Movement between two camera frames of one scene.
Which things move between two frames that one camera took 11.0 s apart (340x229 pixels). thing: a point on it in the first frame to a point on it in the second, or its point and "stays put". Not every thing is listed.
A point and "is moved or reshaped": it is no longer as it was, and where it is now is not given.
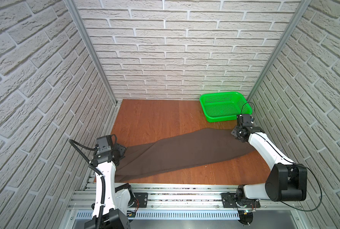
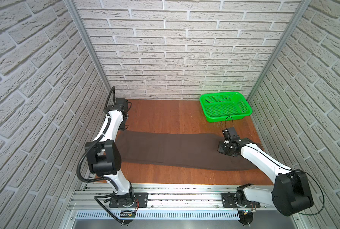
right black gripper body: x=235 y=132 to x=224 y=148
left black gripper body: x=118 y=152 to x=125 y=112
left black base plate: x=142 y=199 stays put
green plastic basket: x=220 y=106 stays put
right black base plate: x=230 y=200 stays put
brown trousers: x=180 y=150 is moved or reshaped
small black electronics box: x=131 y=213 stays put
